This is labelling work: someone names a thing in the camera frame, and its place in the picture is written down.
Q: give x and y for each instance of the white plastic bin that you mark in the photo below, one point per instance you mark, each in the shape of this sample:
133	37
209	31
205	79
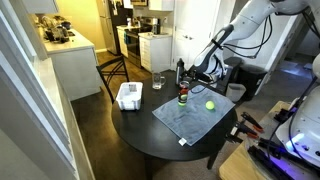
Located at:
129	96

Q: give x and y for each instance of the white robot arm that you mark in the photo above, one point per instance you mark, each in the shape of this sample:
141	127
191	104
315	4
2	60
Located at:
250	20

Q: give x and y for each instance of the white base cabinet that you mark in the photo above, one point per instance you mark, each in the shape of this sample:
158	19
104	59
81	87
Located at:
155	53

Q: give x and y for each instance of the stainless steel stove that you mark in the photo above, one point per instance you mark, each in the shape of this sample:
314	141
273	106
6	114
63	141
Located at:
134	45

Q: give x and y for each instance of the black orange clamp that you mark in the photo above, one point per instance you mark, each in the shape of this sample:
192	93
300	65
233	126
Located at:
243	129
252	121

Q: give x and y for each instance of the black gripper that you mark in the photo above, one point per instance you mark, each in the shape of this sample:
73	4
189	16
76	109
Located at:
200	75

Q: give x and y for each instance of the countertop kitchen clutter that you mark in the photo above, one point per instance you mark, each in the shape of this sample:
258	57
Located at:
56	31

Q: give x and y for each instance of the small grey wastebasket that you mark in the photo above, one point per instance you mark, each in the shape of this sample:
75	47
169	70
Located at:
235	92

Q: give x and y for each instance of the light wooden table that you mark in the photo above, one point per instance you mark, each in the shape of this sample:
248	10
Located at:
235	165

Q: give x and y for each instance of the blue-grey cloth towel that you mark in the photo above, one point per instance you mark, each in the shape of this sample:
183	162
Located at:
191	120

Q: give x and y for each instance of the black wooden chair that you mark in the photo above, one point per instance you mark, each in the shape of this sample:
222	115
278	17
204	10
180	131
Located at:
110	62

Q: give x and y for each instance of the black bin with white logo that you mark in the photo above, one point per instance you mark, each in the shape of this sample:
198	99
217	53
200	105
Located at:
231	66

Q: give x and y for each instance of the clear glass mug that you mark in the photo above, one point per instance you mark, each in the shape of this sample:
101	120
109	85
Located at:
156	81

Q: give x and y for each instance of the black water bottle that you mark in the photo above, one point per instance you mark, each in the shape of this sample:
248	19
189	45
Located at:
179	70

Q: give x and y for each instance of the stainless steel fridge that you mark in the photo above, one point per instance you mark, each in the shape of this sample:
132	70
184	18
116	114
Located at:
111	26

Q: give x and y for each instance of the white kitchen island counter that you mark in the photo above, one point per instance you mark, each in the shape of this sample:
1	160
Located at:
71	63

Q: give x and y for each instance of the white panel door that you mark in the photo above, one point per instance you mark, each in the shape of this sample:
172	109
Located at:
190	33

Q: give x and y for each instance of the large black trash can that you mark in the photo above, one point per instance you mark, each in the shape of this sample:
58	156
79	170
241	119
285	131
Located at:
250	81

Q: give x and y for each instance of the black mounting bracket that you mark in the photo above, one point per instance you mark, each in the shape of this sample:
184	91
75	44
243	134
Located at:
266	160

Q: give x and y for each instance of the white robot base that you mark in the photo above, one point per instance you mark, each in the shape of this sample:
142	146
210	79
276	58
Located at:
305	126

